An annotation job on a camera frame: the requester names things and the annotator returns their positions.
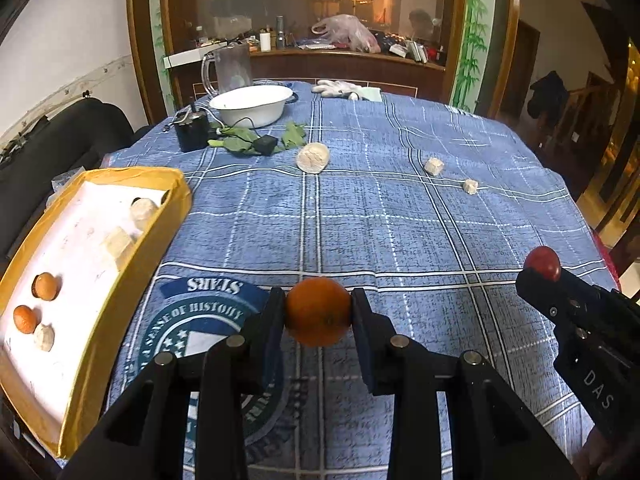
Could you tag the white paper cup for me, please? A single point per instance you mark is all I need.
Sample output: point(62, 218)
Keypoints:
point(265, 41)

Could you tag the pink plastic bag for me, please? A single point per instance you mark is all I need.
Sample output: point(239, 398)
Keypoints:
point(347, 29)

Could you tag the yellow cardboard tray box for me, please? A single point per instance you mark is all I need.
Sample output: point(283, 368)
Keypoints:
point(59, 394)

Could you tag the clear plastic pitcher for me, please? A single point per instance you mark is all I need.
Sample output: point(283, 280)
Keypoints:
point(225, 69)

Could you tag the light green cloth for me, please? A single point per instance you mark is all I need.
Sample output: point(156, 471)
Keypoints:
point(372, 94)

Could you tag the small black adapter box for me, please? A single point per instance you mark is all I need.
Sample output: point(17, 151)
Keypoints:
point(265, 145)

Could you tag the red apple ball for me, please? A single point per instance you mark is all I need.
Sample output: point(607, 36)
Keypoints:
point(545, 262)

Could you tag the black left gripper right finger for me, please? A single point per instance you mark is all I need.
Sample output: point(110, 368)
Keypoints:
point(493, 435)

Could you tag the wooden counter shelf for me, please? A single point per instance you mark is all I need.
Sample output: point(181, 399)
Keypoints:
point(391, 73)

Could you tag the beige foam chunk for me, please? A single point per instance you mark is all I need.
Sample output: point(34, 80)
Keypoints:
point(119, 245)

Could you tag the white foam cube small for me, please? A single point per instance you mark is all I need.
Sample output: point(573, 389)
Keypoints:
point(470, 186)

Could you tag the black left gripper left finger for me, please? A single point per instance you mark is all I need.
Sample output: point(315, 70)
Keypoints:
point(141, 436)

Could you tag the beige foam lump in tray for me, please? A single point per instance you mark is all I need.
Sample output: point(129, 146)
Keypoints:
point(44, 337)

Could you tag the blue plaid tablecloth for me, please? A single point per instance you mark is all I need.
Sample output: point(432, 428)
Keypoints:
point(440, 263)

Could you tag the white work glove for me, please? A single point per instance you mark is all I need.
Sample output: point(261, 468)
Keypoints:
point(337, 89)

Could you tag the black cube device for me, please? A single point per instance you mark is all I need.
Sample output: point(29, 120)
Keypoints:
point(192, 130)

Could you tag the orange tangerine in tray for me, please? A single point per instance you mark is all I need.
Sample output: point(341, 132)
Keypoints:
point(25, 319)

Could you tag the orange tangerine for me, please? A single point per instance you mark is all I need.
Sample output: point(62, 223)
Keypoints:
point(25, 319)
point(317, 312)
point(45, 286)

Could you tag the dark jacket on chair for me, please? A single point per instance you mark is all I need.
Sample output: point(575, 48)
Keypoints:
point(549, 99)

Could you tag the green fabric leaves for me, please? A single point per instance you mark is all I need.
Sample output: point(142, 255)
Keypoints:
point(243, 141)

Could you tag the white enamel basin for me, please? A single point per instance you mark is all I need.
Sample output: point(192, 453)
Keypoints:
point(253, 106)

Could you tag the large beige foam cylinder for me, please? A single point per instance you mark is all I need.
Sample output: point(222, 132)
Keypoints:
point(313, 158)

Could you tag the beige foam round piece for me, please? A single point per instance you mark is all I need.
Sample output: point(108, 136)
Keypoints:
point(142, 211)

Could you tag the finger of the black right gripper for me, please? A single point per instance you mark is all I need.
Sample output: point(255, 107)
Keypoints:
point(577, 310)

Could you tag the black leather sofa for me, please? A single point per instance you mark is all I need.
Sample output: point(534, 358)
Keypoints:
point(78, 137)

